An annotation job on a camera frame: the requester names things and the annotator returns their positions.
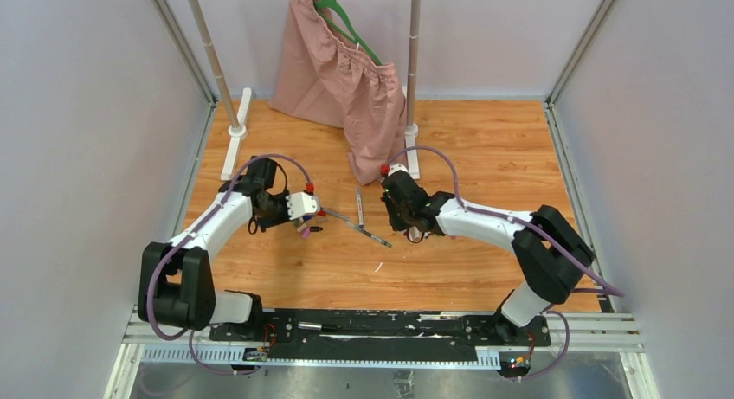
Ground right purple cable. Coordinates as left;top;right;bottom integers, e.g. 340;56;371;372
390;145;626;299

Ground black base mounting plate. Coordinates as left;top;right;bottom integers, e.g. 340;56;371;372
209;308;551;363

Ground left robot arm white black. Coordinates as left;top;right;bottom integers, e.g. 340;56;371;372
138;157;290;341

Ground green clothes hanger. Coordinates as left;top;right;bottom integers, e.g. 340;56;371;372
313;0;383;66

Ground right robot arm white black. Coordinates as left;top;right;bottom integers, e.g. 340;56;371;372
381;169;595;345

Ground right white rack foot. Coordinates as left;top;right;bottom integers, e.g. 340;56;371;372
405;123;421;180

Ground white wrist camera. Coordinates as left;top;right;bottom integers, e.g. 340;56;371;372
380;163;409;178
286;183;321;220

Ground white rack foot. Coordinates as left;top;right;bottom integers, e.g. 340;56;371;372
220;87;253;181
405;123;421;180

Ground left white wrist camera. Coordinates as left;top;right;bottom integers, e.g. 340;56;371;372
286;183;321;220

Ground pink cloth shorts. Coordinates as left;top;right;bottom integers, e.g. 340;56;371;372
269;0;407;184

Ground purple cable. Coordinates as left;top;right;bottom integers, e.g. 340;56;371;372
390;145;626;299
145;152;313;343

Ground white marker red cap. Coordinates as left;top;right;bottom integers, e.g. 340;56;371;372
406;227;423;244

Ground grey pen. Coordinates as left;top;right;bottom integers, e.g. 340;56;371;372
355;186;364;228

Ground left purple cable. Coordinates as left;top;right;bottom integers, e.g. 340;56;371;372
145;152;313;343

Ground right rack pole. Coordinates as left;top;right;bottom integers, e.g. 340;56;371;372
406;0;422;134

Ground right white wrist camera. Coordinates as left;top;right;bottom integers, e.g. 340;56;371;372
380;163;409;178

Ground grey pen lying apart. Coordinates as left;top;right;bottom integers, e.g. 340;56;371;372
322;208;392;248

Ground rack pole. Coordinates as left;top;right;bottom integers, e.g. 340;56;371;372
187;0;245;136
406;0;422;134

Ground aluminium frame rail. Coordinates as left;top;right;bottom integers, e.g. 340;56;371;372
122;309;645;376

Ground left rack pole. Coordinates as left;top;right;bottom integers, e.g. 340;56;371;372
187;0;245;136

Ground left white rack foot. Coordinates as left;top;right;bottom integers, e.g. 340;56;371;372
220;87;253;181

